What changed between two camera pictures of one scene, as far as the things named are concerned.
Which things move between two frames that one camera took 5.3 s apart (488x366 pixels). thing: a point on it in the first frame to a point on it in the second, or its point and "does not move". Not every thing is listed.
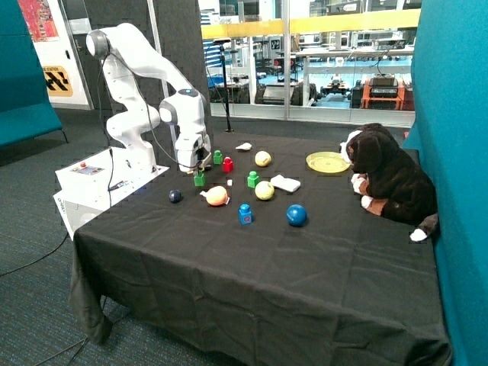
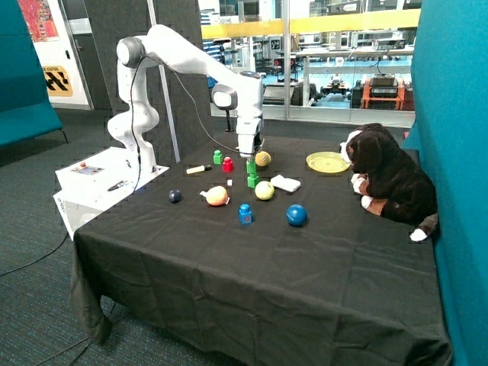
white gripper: x=194 y=152 to x=246 y=128
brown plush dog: x=393 y=185 does not move
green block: x=200 y=179 to x=251 y=166
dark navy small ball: x=175 y=196 does not move
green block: x=252 y=179 does not move
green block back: x=217 y=157 does not move
